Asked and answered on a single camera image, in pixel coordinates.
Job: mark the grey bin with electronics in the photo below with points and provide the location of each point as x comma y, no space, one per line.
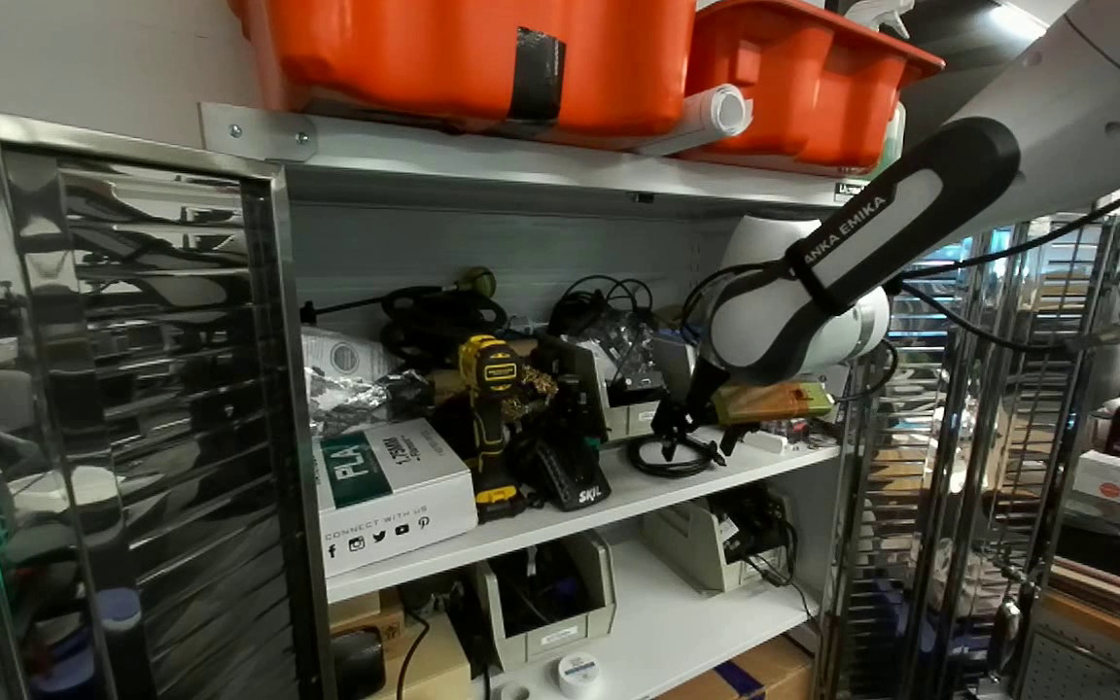
609,389

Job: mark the white paper roll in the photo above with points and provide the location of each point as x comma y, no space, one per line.
711,115

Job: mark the orange and green flat box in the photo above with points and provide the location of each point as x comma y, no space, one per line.
774,401

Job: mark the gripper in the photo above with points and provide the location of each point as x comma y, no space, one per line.
699,391

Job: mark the grey metal shelf unit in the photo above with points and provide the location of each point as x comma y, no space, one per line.
618,496

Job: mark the grey storage bin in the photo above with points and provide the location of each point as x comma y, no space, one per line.
545,637
686,544

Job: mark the small orange plastic bin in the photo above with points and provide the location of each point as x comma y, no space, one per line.
813,87

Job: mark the white box with green label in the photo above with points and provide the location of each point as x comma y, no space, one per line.
395,506

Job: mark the white spray bottle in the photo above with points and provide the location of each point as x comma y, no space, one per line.
879,14

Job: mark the white power adapter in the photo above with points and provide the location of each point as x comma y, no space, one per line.
764,441

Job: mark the yellow and black drill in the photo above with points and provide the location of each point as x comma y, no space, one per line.
488,389

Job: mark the cardboard box with blue tape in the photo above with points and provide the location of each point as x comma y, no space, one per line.
764,676

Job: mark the black cylinder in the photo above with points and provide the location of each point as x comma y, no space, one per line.
358,666

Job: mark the white tape roll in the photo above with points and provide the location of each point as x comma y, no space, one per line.
579,673

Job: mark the silver foil bag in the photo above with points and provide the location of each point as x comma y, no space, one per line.
356,403

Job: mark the white box with orange dot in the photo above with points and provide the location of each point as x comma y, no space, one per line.
1119,478

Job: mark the black battery charger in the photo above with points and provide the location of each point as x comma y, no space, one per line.
565,476

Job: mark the large orange plastic bin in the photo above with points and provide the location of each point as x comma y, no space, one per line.
404,58

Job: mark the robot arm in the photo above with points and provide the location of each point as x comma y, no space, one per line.
1056,107

